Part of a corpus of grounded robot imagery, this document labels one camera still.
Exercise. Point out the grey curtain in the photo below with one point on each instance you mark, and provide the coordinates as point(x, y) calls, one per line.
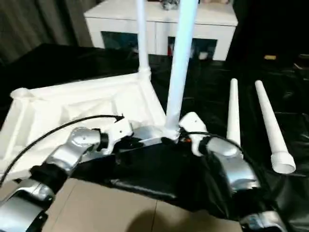
point(36, 24)

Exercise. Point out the small white cup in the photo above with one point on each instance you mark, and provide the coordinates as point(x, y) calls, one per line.
point(204, 55)

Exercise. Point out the dark clutter on cabinet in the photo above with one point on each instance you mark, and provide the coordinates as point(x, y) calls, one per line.
point(169, 4)

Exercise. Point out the beige plush toy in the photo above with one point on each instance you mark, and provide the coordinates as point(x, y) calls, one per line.
point(217, 1)

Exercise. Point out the white sideboard cabinet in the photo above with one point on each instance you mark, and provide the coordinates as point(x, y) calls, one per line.
point(116, 21)

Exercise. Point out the tall white bottle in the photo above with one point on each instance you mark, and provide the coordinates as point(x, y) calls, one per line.
point(193, 52)

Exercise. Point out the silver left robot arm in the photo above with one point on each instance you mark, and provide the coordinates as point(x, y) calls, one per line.
point(65, 157)

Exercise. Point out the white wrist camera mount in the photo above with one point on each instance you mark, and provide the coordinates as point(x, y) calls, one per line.
point(193, 123)
point(120, 130)

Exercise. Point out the black work mat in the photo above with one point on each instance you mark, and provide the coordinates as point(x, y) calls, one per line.
point(217, 84)

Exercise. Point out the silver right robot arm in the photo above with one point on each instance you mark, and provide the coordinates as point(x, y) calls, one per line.
point(236, 169)

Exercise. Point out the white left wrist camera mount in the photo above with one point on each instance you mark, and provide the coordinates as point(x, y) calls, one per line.
point(120, 130)

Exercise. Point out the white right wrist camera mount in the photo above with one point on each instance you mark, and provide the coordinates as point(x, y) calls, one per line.
point(193, 123)

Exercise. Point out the small tan box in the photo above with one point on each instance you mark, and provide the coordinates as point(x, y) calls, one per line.
point(270, 57)

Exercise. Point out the white plastic table top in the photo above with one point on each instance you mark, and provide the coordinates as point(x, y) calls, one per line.
point(72, 96)

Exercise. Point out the white plastic table leg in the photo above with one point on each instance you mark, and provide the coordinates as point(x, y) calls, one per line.
point(233, 108)
point(142, 36)
point(181, 60)
point(270, 120)

